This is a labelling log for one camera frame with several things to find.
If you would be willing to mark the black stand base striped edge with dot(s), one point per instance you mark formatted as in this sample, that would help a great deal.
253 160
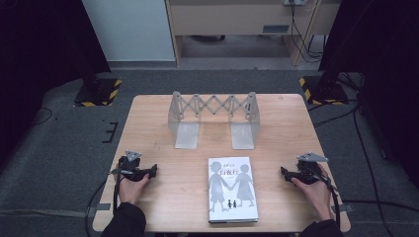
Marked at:
99 94
324 94

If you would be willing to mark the black curtain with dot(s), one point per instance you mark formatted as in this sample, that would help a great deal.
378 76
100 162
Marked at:
39 49
382 49

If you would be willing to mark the grey tape strip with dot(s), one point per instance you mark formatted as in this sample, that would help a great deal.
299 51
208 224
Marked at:
46 213

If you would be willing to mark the white power strip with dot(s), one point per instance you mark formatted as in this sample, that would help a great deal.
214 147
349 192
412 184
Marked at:
295 2

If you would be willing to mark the light wooden desk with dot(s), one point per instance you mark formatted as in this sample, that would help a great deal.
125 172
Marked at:
230 19

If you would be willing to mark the person's right hand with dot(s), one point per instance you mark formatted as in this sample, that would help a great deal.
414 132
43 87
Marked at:
319 197

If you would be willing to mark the grey tape piece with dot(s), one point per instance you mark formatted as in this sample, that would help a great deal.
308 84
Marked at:
344 208
103 206

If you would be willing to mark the white panel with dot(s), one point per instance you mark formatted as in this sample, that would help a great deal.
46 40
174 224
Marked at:
131 29

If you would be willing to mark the person's left hand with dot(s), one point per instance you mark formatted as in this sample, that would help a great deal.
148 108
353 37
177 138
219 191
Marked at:
131 192

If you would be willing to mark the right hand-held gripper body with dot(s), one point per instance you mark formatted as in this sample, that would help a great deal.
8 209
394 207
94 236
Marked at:
309 173

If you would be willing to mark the black tape floor mark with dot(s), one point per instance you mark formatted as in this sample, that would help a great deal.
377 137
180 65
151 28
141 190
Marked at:
111 133

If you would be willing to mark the expandable grey metal book rack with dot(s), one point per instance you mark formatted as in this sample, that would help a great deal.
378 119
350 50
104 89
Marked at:
243 135

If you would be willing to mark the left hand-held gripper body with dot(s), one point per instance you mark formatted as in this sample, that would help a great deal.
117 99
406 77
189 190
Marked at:
131 171

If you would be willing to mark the white book with grey figures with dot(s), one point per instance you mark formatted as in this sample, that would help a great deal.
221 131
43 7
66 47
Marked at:
232 204

